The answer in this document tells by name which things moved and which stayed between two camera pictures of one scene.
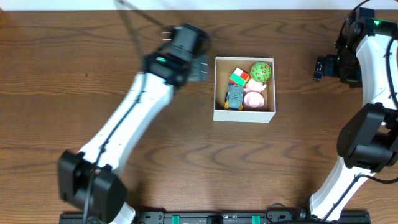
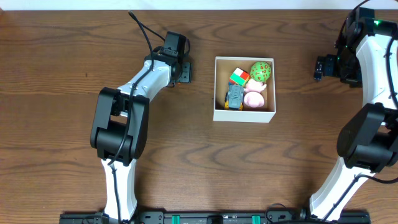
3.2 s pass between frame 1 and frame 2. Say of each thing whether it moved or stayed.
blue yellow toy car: stayed
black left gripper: moved
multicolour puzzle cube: stayed
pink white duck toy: stayed
